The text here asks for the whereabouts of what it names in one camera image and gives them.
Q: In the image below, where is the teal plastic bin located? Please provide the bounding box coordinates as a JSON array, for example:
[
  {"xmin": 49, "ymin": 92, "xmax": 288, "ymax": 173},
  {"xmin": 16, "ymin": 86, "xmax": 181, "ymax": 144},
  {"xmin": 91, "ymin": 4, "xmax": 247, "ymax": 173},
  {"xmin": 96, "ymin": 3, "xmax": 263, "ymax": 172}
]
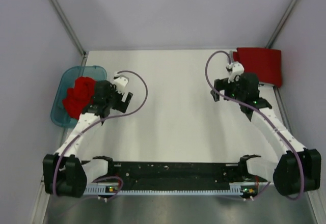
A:
[{"xmin": 50, "ymin": 66, "xmax": 107, "ymax": 129}]

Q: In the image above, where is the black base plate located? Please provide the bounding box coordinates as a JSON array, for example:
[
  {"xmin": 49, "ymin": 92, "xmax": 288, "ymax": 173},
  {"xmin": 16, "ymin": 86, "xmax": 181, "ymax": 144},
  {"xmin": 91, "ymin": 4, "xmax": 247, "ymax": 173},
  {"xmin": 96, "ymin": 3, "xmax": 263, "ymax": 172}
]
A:
[{"xmin": 109, "ymin": 161, "xmax": 266, "ymax": 191}]

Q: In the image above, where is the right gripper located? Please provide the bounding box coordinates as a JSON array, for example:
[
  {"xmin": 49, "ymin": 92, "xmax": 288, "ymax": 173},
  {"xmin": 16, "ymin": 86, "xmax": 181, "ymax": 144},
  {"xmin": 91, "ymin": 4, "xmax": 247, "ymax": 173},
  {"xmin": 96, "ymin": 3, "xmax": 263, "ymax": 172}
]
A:
[{"xmin": 210, "ymin": 74, "xmax": 245, "ymax": 102}]

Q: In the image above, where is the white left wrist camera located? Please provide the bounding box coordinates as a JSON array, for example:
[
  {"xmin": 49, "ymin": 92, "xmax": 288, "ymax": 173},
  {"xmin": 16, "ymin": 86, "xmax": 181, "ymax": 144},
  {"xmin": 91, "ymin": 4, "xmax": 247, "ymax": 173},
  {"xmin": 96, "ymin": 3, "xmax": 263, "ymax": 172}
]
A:
[{"xmin": 112, "ymin": 72, "xmax": 129, "ymax": 94}]

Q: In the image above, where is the folded grey t-shirt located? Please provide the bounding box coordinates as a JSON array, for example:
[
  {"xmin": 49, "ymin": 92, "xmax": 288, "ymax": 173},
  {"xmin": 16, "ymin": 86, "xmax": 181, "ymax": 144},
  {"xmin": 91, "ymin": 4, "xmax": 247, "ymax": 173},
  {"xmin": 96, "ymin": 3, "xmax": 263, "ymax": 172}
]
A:
[{"xmin": 228, "ymin": 50, "xmax": 235, "ymax": 64}]

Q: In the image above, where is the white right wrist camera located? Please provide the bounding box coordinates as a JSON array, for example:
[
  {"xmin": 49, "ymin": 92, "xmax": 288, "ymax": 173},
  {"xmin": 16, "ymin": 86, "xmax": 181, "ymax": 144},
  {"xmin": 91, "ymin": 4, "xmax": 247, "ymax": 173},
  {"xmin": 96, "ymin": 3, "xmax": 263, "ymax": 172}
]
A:
[{"xmin": 226, "ymin": 62, "xmax": 245, "ymax": 83}]

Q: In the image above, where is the grey slotted cable duct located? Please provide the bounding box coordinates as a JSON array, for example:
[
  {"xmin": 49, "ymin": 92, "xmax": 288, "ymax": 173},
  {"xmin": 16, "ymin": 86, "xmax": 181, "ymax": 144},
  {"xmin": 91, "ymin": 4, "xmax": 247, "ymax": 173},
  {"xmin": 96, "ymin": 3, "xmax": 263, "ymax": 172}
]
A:
[{"xmin": 81, "ymin": 184, "xmax": 258, "ymax": 197}]

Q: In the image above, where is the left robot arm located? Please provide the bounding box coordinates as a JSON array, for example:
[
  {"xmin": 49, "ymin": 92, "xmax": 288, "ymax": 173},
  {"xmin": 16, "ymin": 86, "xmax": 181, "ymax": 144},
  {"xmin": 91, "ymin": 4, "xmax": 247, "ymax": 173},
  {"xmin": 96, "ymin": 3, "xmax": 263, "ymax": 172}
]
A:
[{"xmin": 42, "ymin": 75, "xmax": 133, "ymax": 198}]

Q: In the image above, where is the dark red t-shirt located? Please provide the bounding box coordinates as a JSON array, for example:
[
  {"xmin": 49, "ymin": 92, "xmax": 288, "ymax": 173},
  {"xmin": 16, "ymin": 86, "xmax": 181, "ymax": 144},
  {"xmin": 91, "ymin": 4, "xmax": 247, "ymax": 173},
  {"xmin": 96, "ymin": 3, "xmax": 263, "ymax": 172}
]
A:
[{"xmin": 230, "ymin": 47, "xmax": 283, "ymax": 88}]

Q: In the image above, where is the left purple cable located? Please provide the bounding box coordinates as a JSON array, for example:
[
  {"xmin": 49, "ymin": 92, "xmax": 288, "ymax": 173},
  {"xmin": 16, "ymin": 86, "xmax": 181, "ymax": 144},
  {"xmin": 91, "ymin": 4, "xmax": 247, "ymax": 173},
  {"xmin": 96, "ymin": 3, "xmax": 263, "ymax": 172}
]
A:
[{"xmin": 52, "ymin": 70, "xmax": 149, "ymax": 204}]

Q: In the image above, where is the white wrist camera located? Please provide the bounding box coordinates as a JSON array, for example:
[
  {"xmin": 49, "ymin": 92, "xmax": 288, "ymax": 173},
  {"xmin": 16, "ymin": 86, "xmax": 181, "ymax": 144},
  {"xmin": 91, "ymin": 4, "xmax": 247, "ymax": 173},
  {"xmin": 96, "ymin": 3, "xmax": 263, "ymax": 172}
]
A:
[
  {"xmin": 226, "ymin": 62, "xmax": 245, "ymax": 83},
  {"xmin": 112, "ymin": 72, "xmax": 129, "ymax": 94}
]

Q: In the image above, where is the bright red t-shirt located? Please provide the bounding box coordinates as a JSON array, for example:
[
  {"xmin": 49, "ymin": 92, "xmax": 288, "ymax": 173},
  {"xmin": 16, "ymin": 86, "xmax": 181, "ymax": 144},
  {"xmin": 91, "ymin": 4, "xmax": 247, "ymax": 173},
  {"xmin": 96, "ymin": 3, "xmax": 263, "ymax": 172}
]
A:
[{"xmin": 62, "ymin": 76, "xmax": 96, "ymax": 120}]

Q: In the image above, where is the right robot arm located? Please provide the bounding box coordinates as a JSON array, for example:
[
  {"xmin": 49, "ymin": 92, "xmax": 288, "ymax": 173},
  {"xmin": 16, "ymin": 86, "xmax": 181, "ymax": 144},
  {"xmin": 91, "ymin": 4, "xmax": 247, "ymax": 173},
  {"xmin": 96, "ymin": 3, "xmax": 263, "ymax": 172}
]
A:
[{"xmin": 209, "ymin": 73, "xmax": 321, "ymax": 196}]

